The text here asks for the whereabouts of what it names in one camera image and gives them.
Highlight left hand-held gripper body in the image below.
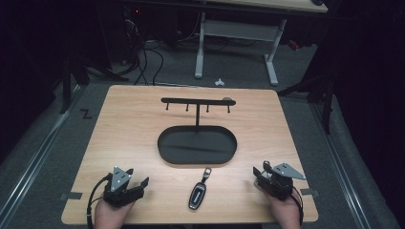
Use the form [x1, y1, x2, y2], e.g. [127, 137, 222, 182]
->
[102, 165, 145, 208]

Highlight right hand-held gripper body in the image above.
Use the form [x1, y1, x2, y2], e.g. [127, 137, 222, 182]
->
[254, 162, 308, 201]

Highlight black car key fob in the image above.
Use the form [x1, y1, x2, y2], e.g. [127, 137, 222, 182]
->
[187, 167, 213, 211]

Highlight black key rack with tray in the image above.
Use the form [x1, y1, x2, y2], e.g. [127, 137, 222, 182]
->
[157, 96, 239, 166]

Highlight person's left hand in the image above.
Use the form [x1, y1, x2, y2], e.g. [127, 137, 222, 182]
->
[94, 199, 136, 229]

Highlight person's right hand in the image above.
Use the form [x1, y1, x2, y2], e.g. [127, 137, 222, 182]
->
[265, 191, 302, 229]

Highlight grey tape strip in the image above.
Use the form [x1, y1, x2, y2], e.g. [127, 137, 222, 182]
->
[300, 188, 320, 198]
[59, 191, 84, 201]

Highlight black metal stand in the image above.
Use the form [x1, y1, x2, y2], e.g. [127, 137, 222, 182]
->
[58, 52, 130, 115]
[277, 60, 340, 135]

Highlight white-legged desk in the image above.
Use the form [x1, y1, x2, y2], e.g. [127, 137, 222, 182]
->
[193, 0, 329, 87]

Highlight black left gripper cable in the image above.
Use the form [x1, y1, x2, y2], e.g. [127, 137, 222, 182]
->
[86, 176, 113, 229]

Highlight metal floor rail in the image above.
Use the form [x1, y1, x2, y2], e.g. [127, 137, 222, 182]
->
[309, 100, 373, 229]
[0, 85, 82, 225]

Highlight black floor cables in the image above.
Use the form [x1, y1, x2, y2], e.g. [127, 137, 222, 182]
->
[120, 8, 165, 87]

